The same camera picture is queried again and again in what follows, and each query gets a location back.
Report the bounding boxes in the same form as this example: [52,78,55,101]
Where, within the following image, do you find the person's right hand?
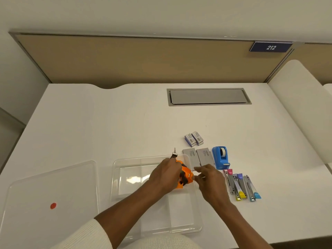
[193,164,232,208]

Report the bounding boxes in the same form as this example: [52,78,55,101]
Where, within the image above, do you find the person's left hand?
[147,158,183,195]

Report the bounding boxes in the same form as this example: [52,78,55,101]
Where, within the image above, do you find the orange tape measure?
[171,147,194,190]

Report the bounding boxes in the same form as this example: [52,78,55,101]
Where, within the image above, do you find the person's right forearm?
[211,200,273,249]

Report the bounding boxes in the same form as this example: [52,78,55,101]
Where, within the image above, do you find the person's left forearm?
[94,181,166,249]

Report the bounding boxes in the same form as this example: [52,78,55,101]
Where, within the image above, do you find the grey flat staple box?
[196,148,216,168]
[182,148,202,172]

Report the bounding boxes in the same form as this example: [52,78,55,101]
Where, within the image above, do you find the blue tape dispenser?
[212,146,231,170]

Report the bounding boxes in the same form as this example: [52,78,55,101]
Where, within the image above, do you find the pink mini stapler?
[224,169,235,195]

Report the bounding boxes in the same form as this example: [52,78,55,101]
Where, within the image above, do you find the clear plastic organizer tray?
[111,154,203,242]

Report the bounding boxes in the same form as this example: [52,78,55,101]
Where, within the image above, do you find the purple mini stapler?
[237,173,247,193]

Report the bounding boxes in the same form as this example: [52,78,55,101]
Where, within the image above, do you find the yellow mini stapler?
[232,175,247,201]

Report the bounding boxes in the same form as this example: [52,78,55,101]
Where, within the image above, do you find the light blue mini stapler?
[243,175,262,202]

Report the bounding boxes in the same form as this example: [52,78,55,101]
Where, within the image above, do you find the beige partition panel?
[293,43,332,85]
[8,32,295,89]

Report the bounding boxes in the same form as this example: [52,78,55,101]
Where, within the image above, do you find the white rounded side divider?
[268,59,332,176]

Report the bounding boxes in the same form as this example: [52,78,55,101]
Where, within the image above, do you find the clear plastic lid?
[0,160,99,249]

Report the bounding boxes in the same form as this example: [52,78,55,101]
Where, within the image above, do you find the blue number sign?
[249,41,294,53]

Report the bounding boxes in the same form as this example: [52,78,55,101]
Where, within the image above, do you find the grey desk cable hatch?
[167,88,252,107]

